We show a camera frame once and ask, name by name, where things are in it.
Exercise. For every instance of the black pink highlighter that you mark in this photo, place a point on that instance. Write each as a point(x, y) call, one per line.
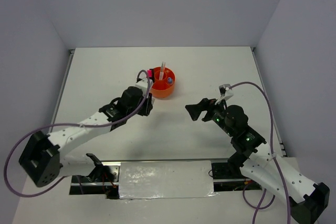
point(150, 73)

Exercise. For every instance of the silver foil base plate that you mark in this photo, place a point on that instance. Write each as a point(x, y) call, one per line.
point(163, 180)

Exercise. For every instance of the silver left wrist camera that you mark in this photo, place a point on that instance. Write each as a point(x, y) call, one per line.
point(142, 85)

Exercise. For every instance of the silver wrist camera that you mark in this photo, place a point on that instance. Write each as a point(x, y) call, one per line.
point(142, 85)
point(225, 93)

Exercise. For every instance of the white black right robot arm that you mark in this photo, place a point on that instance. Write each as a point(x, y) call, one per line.
point(253, 159)

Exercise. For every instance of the orange round desk organizer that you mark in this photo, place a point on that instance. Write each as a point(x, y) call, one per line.
point(161, 89)

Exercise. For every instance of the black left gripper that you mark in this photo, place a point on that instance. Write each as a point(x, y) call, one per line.
point(148, 106)

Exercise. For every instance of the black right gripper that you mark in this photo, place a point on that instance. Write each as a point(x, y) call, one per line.
point(195, 110)

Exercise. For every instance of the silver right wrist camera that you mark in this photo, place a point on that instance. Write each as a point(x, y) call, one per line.
point(225, 93)

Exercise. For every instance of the orange thin pen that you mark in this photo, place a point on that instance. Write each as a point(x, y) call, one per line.
point(163, 69)

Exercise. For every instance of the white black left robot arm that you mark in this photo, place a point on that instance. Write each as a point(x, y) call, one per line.
point(46, 156)

